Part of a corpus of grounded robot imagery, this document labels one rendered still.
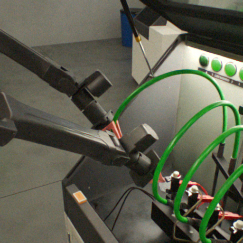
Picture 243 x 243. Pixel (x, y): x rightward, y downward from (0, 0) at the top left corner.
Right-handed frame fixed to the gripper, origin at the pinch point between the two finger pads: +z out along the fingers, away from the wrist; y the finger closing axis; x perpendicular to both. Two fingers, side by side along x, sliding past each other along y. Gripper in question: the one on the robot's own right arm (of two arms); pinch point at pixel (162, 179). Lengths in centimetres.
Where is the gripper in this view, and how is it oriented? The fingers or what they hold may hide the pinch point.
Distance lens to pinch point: 95.6
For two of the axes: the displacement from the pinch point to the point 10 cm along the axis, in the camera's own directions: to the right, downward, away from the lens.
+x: -3.0, -4.6, 8.4
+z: 6.8, 5.2, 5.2
